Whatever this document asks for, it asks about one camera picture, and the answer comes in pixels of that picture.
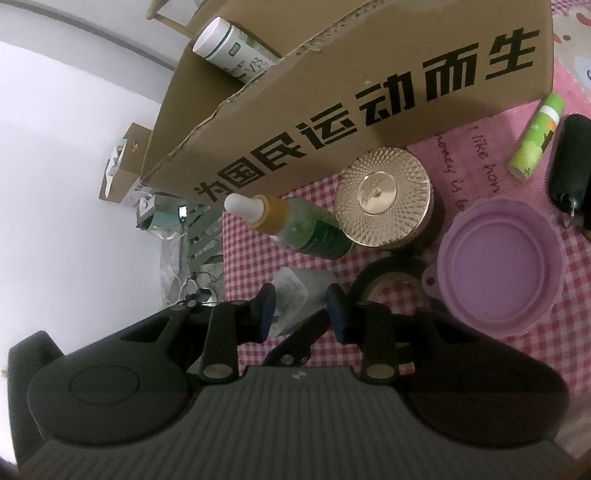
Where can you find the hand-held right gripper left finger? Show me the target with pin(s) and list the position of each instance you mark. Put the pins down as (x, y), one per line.
(266, 310)

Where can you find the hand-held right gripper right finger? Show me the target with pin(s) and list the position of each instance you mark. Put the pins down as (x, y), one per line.
(335, 314)

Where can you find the white plastic packet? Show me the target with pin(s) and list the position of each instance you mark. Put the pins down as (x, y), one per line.
(316, 286)

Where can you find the green dropper bottle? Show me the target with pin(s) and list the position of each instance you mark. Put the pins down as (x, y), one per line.
(304, 230)

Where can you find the gold lid cosmetic jar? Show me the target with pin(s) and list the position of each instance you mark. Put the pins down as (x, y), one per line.
(383, 194)

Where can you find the purple collapsible bowl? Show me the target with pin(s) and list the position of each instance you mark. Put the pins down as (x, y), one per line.
(498, 263)

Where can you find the large printed cardboard box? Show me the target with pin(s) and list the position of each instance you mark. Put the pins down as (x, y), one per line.
(415, 69)

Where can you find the black tape roll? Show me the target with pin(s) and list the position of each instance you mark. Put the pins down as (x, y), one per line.
(392, 266)

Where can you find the grey striped bag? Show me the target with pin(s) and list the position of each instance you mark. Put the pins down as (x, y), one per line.
(203, 240)

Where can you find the teal packaged item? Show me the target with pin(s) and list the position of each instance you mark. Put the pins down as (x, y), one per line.
(161, 214)

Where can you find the small cardboard box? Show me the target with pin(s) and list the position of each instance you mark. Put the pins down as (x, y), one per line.
(127, 161)

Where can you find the pink checkered cloth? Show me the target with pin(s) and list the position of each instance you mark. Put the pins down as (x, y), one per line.
(489, 157)

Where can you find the white green label bottle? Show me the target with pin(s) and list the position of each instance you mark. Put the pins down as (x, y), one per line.
(231, 46)

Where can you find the green lip balm tube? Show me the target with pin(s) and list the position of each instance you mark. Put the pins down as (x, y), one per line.
(538, 136)

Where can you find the black key fob case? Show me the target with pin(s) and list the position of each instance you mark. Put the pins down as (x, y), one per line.
(572, 157)

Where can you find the wooden furniture leg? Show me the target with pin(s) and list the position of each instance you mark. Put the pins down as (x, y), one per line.
(168, 18)

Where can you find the printed blanket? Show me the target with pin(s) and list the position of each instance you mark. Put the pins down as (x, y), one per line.
(575, 27)

